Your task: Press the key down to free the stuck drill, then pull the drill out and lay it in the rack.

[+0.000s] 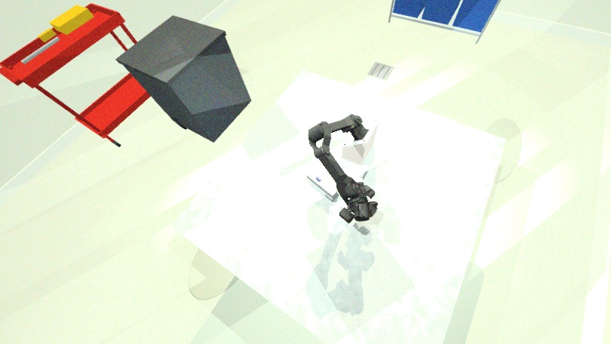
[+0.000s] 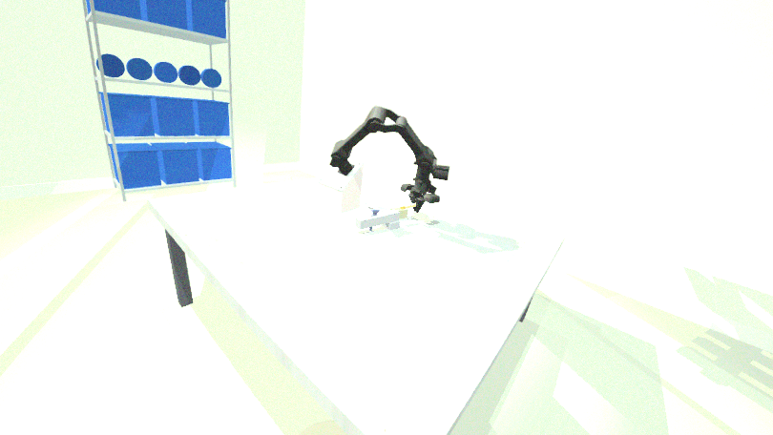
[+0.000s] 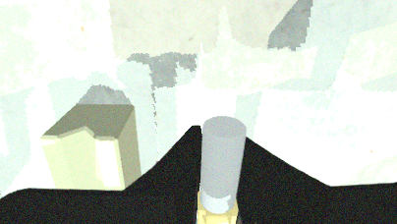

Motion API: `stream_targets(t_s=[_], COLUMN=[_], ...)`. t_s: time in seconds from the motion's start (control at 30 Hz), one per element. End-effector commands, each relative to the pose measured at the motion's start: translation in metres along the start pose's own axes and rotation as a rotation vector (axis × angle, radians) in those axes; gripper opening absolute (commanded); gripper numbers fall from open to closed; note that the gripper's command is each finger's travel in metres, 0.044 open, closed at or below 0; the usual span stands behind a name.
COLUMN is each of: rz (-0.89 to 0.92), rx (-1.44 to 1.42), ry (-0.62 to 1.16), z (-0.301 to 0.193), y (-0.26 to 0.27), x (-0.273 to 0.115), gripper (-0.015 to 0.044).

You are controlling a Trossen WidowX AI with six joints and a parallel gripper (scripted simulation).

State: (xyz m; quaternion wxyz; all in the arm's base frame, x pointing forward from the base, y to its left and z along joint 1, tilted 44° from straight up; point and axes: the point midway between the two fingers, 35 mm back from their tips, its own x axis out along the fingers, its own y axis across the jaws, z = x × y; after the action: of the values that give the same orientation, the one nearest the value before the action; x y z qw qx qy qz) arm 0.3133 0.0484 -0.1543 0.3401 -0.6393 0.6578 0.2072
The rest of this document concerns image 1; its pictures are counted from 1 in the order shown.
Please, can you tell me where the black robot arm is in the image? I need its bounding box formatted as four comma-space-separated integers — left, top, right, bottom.
308, 114, 379, 222

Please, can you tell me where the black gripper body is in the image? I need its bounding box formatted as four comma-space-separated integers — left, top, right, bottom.
339, 185, 376, 223

